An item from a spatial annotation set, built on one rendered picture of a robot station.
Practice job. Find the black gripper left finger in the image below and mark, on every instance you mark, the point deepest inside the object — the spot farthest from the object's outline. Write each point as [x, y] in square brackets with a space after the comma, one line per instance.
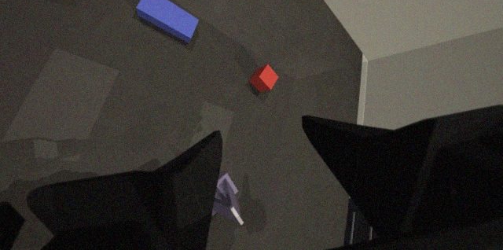
[174, 203]

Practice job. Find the blue rectangular block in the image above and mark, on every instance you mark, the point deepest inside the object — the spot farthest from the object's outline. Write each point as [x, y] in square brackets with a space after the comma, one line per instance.
[166, 15]

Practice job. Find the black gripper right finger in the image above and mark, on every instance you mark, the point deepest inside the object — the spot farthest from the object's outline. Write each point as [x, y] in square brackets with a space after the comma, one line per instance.
[385, 171]

